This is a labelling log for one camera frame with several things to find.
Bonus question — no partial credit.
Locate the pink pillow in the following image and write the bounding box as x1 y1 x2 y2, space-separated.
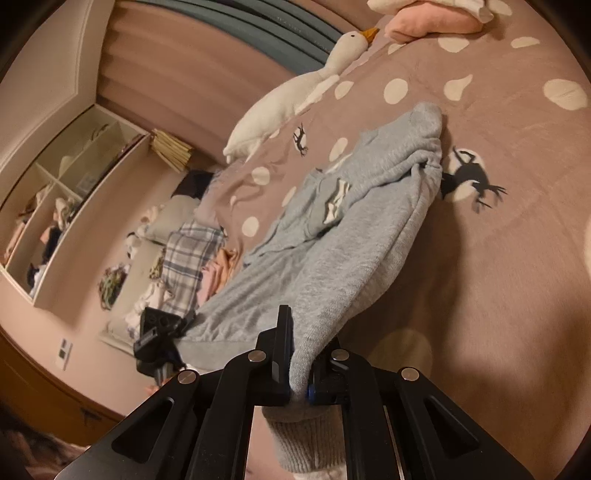
384 7 485 44

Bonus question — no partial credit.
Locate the pile of clothes in shelf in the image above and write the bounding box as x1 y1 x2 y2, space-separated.
4 185 84 296

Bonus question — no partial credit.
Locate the dark cloth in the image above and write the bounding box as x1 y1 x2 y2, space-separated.
178 170 218 199

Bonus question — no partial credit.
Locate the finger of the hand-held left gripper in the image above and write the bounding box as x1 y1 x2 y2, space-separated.
178 307 197 337

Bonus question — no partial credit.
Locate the grey pillow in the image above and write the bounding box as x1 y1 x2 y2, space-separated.
145 196 204 241

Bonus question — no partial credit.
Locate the white open shelf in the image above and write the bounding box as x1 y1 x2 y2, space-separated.
0 104 153 310

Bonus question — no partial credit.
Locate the grey sweatshirt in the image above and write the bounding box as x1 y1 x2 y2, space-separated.
175 102 446 474

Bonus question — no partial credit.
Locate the teal padded headboard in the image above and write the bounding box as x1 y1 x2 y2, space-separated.
152 0 347 65

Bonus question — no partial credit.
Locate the brown wooden cabinet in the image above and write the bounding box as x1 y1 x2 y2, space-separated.
0 332 125 446

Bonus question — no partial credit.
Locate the white goose plush toy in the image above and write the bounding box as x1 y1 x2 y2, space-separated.
223 28 380 163

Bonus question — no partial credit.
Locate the plaid cloth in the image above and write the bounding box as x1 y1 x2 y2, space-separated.
159 220 227 317

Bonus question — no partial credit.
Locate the pink spotted blanket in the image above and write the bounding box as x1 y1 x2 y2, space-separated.
194 0 591 480

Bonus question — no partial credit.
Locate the white cloth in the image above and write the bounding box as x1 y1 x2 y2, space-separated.
367 0 497 24

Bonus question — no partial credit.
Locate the pink curtain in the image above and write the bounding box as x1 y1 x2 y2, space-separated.
95 0 333 171

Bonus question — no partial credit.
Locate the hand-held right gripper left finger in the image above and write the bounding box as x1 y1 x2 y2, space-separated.
58 305 296 480

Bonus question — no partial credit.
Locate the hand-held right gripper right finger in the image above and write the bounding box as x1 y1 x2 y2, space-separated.
307 337 536 480

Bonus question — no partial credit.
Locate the orange cloth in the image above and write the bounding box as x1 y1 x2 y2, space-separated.
198 248 242 306

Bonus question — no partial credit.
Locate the colourful patterned bag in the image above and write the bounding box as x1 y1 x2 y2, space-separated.
98 264 133 306

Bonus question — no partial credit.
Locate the stack of books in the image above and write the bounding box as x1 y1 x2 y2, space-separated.
150 128 194 172

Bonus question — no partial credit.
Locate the white wall outlet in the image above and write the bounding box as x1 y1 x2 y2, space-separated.
56 338 74 370

